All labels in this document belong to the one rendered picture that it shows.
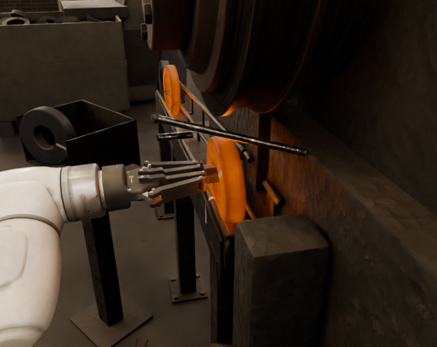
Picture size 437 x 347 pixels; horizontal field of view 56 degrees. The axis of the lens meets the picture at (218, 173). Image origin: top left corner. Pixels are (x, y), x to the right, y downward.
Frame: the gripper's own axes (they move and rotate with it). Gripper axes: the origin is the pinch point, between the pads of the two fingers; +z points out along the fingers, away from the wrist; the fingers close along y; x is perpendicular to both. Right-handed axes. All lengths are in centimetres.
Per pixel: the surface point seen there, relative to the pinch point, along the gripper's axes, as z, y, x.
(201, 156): 2.1, -36.1, -13.7
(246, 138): 0.1, 13.8, 11.7
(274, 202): 5.8, 9.4, -1.6
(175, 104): 1, -81, -13
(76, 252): -46, -87, -74
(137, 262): -22, -74, -75
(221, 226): -2.7, 9.0, -4.9
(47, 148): -38, -48, -10
